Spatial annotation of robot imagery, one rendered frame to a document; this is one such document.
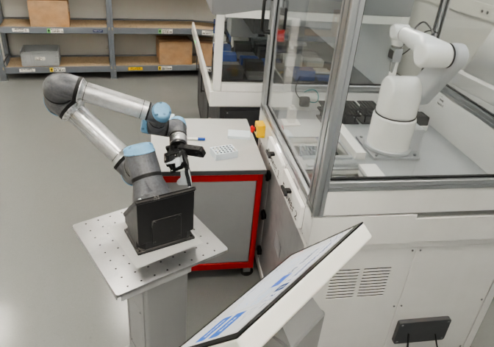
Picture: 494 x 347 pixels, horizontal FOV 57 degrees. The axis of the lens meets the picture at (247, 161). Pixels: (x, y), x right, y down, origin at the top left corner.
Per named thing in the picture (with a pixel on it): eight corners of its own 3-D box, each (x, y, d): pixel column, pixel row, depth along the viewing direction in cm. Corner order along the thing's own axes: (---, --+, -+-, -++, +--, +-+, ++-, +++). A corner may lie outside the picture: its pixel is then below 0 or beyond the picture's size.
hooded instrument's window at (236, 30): (211, 90, 280) (214, 15, 258) (192, 22, 432) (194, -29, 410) (383, 92, 300) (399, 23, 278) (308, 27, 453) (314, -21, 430)
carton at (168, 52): (159, 65, 554) (158, 42, 540) (156, 57, 580) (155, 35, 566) (192, 65, 566) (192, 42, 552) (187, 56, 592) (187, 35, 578)
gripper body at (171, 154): (170, 175, 184) (170, 154, 193) (190, 170, 184) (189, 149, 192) (163, 163, 179) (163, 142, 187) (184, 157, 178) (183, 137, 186)
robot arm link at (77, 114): (140, 186, 176) (34, 87, 172) (135, 194, 189) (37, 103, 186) (161, 165, 181) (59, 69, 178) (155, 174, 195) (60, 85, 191)
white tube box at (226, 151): (215, 161, 233) (215, 154, 231) (209, 153, 239) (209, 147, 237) (237, 157, 238) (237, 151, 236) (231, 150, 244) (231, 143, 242)
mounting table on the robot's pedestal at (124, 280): (118, 320, 155) (116, 295, 149) (74, 247, 185) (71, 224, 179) (227, 271, 180) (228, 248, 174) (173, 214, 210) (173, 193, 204)
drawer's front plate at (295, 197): (297, 229, 179) (301, 206, 173) (280, 189, 204) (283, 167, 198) (301, 229, 179) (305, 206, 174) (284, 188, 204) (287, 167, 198)
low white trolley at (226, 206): (153, 287, 256) (149, 171, 219) (154, 220, 309) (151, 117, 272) (253, 280, 267) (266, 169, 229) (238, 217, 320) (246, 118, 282)
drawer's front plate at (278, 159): (278, 185, 206) (281, 165, 200) (266, 154, 230) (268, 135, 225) (282, 185, 206) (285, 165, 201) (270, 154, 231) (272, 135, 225)
